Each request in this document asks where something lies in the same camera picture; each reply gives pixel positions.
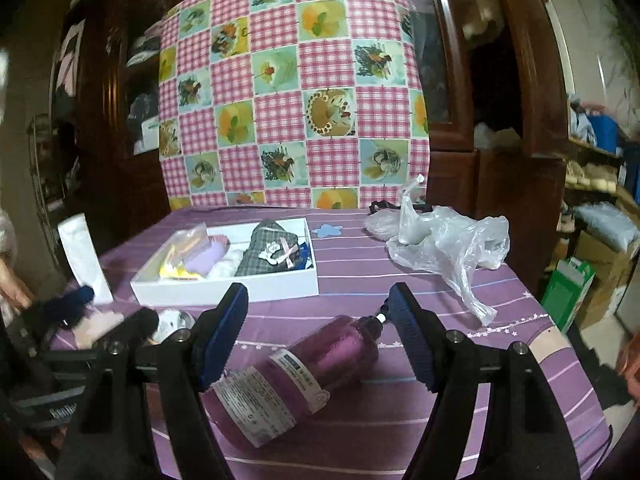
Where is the white dog plush toy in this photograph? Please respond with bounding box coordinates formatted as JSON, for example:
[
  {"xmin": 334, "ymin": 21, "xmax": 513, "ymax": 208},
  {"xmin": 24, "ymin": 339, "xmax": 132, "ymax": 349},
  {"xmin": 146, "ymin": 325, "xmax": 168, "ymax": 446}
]
[{"xmin": 206, "ymin": 249, "xmax": 244, "ymax": 280}]

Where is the clear bag beige sponge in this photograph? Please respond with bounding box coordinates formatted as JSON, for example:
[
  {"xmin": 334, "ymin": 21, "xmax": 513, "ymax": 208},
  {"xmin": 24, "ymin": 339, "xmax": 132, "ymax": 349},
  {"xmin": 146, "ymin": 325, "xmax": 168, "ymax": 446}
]
[{"xmin": 166, "ymin": 222, "xmax": 210, "ymax": 266}]

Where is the person's right hand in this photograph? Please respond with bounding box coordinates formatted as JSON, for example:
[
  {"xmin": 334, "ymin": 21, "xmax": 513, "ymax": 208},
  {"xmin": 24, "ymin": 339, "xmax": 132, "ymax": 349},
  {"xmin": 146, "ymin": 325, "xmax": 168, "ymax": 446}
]
[{"xmin": 616, "ymin": 333, "xmax": 640, "ymax": 406}]

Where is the white cardboard box tray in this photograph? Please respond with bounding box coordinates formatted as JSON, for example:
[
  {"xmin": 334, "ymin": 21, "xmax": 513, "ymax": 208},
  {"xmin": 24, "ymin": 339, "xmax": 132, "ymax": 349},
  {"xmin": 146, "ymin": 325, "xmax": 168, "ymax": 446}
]
[{"xmin": 131, "ymin": 218, "xmax": 319, "ymax": 307}]

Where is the pink checkered tablecloth board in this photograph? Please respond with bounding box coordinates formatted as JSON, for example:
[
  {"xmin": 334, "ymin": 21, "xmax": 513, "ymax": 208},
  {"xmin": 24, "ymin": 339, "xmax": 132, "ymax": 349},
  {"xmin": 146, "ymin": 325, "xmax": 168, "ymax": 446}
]
[{"xmin": 158, "ymin": 0, "xmax": 431, "ymax": 209}]

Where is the black strap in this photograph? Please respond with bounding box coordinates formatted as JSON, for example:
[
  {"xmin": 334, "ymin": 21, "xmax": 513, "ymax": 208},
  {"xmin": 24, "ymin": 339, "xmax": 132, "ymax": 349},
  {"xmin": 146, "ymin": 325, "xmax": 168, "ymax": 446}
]
[{"xmin": 368, "ymin": 198, "xmax": 434, "ymax": 216}]

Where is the yellow wet wipes pack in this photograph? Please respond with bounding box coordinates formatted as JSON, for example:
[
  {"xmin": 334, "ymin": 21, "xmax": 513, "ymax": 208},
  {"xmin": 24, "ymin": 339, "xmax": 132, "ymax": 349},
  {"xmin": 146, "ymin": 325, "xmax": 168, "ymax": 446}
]
[{"xmin": 158, "ymin": 258, "xmax": 203, "ymax": 281}]

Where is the lilac soft cushion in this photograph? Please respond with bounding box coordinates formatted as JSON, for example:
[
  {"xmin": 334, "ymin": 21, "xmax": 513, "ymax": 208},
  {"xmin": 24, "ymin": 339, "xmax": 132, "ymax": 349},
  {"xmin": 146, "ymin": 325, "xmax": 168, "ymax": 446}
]
[{"xmin": 184, "ymin": 235, "xmax": 229, "ymax": 278}]

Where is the purple pump bottle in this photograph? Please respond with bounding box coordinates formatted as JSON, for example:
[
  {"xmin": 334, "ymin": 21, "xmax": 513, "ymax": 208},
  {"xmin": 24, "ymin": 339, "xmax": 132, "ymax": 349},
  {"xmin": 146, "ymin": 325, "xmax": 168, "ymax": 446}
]
[{"xmin": 202, "ymin": 307, "xmax": 387, "ymax": 448}]

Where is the person's left hand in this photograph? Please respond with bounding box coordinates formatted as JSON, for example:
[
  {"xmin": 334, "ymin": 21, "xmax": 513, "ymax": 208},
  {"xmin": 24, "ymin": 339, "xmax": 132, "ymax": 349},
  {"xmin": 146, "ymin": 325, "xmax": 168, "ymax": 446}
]
[{"xmin": 0, "ymin": 257, "xmax": 34, "ymax": 326}]

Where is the dark wooden cabinet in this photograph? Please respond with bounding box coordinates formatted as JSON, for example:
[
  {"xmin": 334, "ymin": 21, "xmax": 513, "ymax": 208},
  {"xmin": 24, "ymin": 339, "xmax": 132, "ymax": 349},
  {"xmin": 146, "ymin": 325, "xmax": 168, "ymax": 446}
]
[{"xmin": 53, "ymin": 0, "xmax": 568, "ymax": 290}]

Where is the large blue eye mask pack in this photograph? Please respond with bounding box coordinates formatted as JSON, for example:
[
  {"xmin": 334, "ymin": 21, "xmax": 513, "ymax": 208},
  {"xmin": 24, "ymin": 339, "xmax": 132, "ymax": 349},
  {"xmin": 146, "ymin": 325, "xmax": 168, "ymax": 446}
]
[{"xmin": 291, "ymin": 243, "xmax": 312, "ymax": 270}]

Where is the green box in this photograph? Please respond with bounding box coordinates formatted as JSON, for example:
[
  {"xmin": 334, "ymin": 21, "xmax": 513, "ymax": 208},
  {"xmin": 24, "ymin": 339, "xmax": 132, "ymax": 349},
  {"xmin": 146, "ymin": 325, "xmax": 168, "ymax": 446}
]
[{"xmin": 541, "ymin": 257, "xmax": 596, "ymax": 334}]

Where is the clear plastic bag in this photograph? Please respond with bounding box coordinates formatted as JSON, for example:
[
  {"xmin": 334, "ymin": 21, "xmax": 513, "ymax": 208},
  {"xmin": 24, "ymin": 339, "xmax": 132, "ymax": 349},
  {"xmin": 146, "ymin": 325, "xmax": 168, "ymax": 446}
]
[{"xmin": 364, "ymin": 174, "xmax": 510, "ymax": 326}]

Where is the white paper bag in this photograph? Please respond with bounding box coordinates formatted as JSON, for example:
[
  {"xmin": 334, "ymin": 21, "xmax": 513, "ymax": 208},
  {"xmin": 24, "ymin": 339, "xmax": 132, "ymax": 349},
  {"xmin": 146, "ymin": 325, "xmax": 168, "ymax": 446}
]
[{"xmin": 58, "ymin": 214, "xmax": 114, "ymax": 304}]

